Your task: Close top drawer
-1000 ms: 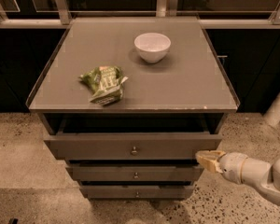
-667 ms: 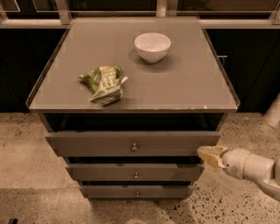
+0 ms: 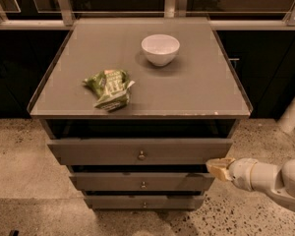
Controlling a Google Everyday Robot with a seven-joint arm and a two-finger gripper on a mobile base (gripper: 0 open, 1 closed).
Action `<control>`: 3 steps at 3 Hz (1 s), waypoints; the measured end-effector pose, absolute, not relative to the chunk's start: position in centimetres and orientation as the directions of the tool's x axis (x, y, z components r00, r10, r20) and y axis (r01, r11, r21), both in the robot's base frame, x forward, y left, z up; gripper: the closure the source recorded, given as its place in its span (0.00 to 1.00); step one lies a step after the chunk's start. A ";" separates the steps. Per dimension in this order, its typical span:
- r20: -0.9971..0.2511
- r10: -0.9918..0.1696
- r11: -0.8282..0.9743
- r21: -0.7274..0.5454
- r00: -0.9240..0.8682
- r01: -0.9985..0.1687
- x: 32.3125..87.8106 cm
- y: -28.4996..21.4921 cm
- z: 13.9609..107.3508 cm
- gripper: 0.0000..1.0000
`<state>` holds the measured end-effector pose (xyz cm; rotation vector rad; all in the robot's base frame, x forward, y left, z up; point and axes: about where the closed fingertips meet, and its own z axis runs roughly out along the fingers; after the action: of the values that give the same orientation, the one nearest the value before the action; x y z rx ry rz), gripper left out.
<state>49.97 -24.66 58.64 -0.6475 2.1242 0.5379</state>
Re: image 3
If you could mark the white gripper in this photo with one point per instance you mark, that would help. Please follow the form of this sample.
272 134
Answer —
240 170

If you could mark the grey top drawer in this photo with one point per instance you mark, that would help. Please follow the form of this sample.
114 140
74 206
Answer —
125 151

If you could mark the grey drawer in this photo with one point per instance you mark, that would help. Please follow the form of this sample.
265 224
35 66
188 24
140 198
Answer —
142 181
145 202
125 151

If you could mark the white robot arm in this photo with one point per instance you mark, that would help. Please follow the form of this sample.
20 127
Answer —
277 182

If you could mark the metal top drawer knob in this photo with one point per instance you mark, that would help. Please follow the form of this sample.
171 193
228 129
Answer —
142 155

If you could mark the grey drawer cabinet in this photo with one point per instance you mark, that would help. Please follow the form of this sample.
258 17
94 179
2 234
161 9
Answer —
196 96

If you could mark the grey bottom drawer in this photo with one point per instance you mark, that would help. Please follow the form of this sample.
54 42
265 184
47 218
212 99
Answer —
145 202

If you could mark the grey middle drawer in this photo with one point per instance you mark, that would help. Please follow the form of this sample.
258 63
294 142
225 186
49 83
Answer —
142 181

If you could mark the white ceramic bowl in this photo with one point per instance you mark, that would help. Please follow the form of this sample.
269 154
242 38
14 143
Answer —
160 49

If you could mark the green crumpled snack bag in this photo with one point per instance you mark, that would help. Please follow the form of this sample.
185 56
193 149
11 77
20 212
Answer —
111 87

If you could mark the white cylindrical post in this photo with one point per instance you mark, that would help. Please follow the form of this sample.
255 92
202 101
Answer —
287 120

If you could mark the metal railing frame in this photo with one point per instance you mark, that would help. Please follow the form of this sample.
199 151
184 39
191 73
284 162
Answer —
219 14

